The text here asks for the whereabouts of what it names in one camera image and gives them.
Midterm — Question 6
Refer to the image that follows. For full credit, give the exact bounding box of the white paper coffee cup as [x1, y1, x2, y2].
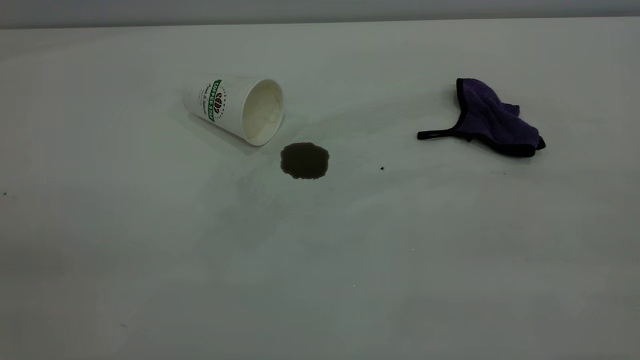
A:
[182, 75, 285, 147]

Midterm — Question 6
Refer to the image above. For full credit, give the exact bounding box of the purple cloth with black trim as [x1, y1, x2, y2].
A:
[417, 77, 546, 158]

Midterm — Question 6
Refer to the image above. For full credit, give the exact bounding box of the dark brown coffee spill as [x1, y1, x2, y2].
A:
[280, 142, 330, 180]

